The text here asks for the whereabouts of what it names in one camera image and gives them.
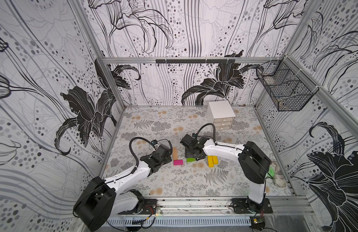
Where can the yellow building block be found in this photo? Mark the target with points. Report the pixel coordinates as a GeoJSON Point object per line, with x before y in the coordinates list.
{"type": "Point", "coordinates": [210, 161]}
{"type": "Point", "coordinates": [215, 160]}

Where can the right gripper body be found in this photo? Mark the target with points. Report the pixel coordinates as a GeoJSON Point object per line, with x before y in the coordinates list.
{"type": "Point", "coordinates": [193, 151]}

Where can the black wall bar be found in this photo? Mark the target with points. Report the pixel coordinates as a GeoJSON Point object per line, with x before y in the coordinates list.
{"type": "Point", "coordinates": [183, 61]}

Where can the white drawer cabinet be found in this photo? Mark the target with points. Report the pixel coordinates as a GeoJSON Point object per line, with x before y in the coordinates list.
{"type": "Point", "coordinates": [221, 115]}

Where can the wooden building block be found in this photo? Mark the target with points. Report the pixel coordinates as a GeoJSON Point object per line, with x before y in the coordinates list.
{"type": "Point", "coordinates": [175, 153]}

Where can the black wire basket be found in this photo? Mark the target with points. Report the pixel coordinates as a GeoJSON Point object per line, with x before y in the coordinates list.
{"type": "Point", "coordinates": [284, 86]}

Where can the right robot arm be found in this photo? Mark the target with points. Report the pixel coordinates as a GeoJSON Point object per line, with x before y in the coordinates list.
{"type": "Point", "coordinates": [254, 162]}

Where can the small electronics board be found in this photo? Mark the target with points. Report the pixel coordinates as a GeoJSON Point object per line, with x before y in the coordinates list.
{"type": "Point", "coordinates": [257, 223]}

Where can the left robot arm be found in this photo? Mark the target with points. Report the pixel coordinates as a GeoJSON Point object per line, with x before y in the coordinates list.
{"type": "Point", "coordinates": [105, 197]}

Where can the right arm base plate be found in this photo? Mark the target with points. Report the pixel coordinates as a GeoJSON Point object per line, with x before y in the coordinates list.
{"type": "Point", "coordinates": [245, 205]}

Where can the green building block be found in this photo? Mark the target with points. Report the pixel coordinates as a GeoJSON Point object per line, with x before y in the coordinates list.
{"type": "Point", "coordinates": [190, 160]}

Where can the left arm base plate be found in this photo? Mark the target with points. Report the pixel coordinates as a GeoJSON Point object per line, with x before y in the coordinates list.
{"type": "Point", "coordinates": [147, 207]}

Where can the green round lid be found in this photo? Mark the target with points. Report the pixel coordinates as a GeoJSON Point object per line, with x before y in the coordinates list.
{"type": "Point", "coordinates": [271, 173]}

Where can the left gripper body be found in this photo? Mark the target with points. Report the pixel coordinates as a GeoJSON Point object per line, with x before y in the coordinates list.
{"type": "Point", "coordinates": [163, 161]}

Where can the pink building block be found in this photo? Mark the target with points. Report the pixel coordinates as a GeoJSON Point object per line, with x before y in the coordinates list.
{"type": "Point", "coordinates": [178, 162]}

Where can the crumpled white cloth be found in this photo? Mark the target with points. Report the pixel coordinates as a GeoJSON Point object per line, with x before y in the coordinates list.
{"type": "Point", "coordinates": [278, 177]}

